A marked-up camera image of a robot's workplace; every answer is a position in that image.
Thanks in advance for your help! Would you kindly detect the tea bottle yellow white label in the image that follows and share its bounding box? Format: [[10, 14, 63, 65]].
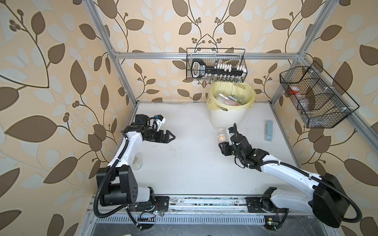
[[217, 128, 227, 144]]

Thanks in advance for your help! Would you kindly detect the clear bottle green red neck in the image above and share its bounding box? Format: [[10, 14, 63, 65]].
[[231, 95, 248, 105]]

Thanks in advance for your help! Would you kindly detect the clear bottle red cap red print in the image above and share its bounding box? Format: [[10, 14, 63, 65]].
[[217, 93, 240, 106]]

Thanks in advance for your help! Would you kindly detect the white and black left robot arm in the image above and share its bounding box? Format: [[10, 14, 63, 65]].
[[93, 128, 176, 231]]

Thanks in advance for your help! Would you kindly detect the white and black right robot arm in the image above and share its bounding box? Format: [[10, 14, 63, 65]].
[[217, 125, 363, 228]]

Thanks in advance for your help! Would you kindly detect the white ribbed waste bin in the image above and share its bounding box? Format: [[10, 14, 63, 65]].
[[210, 105, 252, 130]]

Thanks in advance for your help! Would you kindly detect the yellow bin liner bag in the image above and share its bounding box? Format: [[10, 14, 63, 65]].
[[207, 82, 256, 112]]

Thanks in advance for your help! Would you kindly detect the black rack of white vials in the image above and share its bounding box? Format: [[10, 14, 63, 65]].
[[189, 59, 248, 79]]

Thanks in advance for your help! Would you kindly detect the red capped item in basket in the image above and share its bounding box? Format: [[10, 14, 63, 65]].
[[288, 86, 301, 95]]

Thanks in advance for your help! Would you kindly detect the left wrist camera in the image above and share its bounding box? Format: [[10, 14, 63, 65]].
[[134, 114, 166, 131]]

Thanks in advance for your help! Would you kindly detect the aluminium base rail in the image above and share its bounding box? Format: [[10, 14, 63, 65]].
[[75, 194, 337, 236]]

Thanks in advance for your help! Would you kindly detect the black wire basket back wall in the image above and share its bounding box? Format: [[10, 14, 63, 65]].
[[186, 47, 248, 83]]

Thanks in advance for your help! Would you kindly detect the black wire basket wall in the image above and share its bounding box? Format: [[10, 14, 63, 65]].
[[186, 47, 248, 83], [280, 62, 360, 129]]

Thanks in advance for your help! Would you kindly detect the black wire basket right wall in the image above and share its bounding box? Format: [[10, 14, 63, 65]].
[[280, 62, 360, 129]]

